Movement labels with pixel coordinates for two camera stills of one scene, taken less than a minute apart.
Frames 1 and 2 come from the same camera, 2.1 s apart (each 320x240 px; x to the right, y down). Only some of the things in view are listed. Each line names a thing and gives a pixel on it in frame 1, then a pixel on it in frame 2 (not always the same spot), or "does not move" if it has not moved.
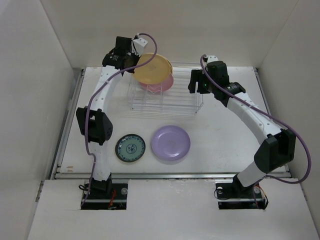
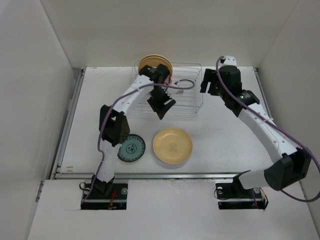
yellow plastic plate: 157,71 → 172,146
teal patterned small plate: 130,148 does not move
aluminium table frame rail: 57,175 does not move
